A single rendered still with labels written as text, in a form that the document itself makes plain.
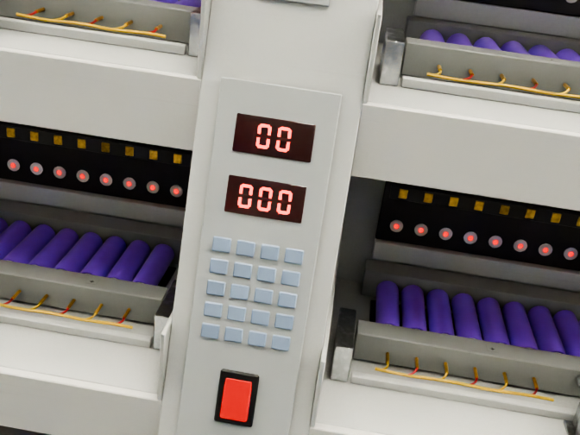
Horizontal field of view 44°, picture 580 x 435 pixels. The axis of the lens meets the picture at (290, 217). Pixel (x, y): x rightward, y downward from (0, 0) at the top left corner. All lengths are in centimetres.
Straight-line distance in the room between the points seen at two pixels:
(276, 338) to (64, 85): 20
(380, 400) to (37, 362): 23
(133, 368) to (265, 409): 10
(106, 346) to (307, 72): 23
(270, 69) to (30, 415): 27
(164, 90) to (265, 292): 13
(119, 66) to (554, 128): 25
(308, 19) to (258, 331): 19
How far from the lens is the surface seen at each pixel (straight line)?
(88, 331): 52
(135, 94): 44
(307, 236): 42
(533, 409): 52
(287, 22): 42
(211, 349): 44
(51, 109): 46
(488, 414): 51
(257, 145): 41
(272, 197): 41
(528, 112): 46
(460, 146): 42
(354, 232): 62
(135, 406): 48
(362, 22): 42
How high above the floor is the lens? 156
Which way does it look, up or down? 10 degrees down
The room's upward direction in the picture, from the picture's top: 8 degrees clockwise
